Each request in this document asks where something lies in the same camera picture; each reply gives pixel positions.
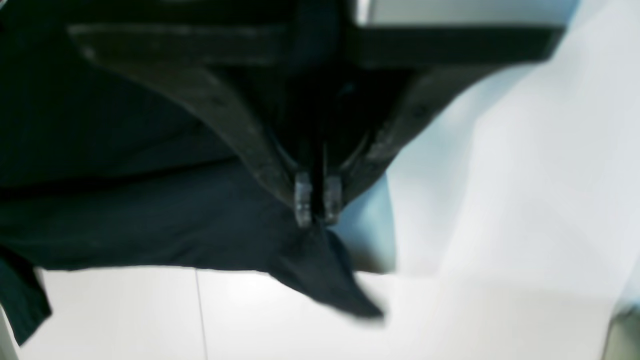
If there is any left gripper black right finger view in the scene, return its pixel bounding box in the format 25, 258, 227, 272
322, 25, 566, 224

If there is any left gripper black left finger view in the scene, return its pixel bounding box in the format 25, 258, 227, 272
67, 22, 313, 228

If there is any black T-shirt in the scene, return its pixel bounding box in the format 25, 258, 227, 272
1, 0, 384, 346

